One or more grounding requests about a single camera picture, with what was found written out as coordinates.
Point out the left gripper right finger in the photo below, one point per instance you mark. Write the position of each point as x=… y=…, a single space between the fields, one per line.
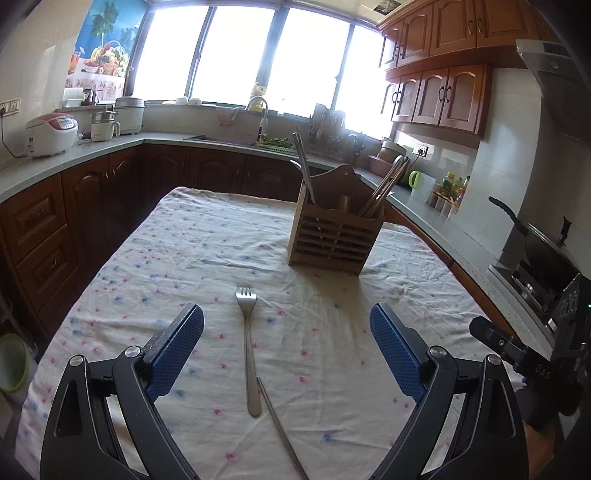
x=489 y=440

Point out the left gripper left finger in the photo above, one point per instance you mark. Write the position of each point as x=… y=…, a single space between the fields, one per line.
x=80 y=440

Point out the white green pitcher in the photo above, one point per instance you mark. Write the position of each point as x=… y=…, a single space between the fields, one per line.
x=422 y=185

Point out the dish drying rack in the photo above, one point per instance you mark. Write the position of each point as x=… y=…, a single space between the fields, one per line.
x=328 y=134

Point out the green vegetable basket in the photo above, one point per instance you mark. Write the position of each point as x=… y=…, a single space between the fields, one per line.
x=279 y=144

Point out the white blender jug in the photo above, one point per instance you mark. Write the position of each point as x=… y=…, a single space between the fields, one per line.
x=104 y=126

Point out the condiment bottles rack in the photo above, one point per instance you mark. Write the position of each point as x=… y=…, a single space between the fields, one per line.
x=446 y=197

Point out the silver spoon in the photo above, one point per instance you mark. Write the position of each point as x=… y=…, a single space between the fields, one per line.
x=302 y=166

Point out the wall power socket left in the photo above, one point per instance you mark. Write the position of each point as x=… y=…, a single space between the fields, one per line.
x=10 y=107

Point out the range hood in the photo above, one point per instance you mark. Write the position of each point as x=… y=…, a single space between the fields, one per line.
x=561 y=84

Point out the fruit beach poster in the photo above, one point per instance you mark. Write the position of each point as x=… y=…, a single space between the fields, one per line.
x=104 y=46

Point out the white steamer pot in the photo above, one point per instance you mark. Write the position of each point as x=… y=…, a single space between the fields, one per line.
x=129 y=114

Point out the red white rice cooker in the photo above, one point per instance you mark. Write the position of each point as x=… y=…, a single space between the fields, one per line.
x=50 y=134

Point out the large silver fork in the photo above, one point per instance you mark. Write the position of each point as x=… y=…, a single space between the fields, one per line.
x=246 y=300

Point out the yellow bottle on sill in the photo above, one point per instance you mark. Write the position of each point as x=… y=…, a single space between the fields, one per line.
x=257 y=101

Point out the wall cabinets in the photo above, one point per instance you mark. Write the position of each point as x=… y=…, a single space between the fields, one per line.
x=439 y=57

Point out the black wok pan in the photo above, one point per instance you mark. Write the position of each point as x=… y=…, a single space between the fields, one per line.
x=549 y=263

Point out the metal chopstick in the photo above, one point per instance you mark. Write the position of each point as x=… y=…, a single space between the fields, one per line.
x=295 y=460
x=307 y=170
x=302 y=166

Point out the pink basin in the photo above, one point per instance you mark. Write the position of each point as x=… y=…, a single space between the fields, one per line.
x=379 y=166

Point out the wooden utensil holder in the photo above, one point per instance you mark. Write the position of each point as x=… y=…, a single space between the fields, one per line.
x=324 y=237

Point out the floral white tablecloth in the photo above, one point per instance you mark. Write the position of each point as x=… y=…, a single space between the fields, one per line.
x=326 y=377

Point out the green bucket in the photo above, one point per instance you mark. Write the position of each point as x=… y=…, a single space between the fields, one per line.
x=16 y=364

